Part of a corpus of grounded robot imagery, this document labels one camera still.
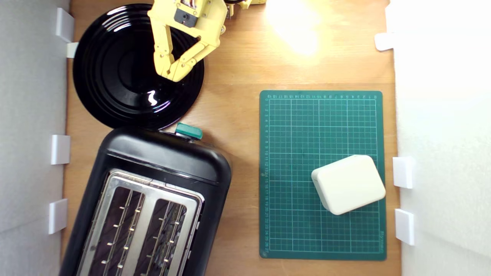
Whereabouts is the green toaster lever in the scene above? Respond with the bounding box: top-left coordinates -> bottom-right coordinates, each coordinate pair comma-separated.
175,123 -> 203,140

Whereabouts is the black two-slot toaster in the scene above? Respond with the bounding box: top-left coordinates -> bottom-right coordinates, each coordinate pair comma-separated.
58,126 -> 233,276

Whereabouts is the black plate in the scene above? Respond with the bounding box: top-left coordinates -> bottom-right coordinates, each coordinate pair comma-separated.
73,3 -> 205,130

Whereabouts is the green cutting mat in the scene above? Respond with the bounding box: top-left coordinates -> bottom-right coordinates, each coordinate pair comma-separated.
259,90 -> 387,261

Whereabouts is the white block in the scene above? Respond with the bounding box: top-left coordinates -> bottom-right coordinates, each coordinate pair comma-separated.
311,154 -> 386,216

